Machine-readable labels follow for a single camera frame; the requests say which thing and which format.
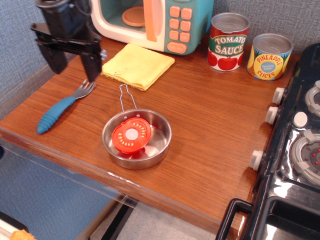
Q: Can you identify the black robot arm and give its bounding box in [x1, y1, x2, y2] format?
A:
[30, 0, 105, 83]

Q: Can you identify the pineapple slices can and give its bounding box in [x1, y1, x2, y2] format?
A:
[247, 33, 294, 81]

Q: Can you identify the white stove knob lower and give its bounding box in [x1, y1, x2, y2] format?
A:
[249, 150, 264, 172]

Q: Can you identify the small steel pan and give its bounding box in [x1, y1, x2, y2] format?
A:
[101, 84, 172, 170]

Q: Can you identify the orange microwave plate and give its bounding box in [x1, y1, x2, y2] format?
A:
[122, 6, 145, 27]

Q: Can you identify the black toy stove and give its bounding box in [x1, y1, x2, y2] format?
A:
[216, 43, 320, 240]

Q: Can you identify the white stove knob middle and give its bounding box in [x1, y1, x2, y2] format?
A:
[265, 106, 279, 125]

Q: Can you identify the white stove knob upper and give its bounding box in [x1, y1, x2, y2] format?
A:
[272, 87, 286, 105]

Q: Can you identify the tomato sauce can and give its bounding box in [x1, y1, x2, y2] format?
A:
[207, 12, 250, 72]

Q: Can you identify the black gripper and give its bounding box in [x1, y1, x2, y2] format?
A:
[30, 4, 102, 83]

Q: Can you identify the red toy tomato slice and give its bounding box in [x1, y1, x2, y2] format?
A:
[111, 117, 152, 154]

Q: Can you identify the yellow folded towel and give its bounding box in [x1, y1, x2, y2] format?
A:
[101, 43, 175, 92]

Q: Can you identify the blue handled metal fork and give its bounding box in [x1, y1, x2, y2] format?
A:
[36, 80, 96, 134]

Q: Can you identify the white stove knob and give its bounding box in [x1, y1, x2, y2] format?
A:
[265, 106, 279, 125]
[249, 150, 264, 172]
[272, 87, 286, 105]

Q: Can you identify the toy microwave teal and cream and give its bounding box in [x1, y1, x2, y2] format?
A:
[90, 0, 214, 56]

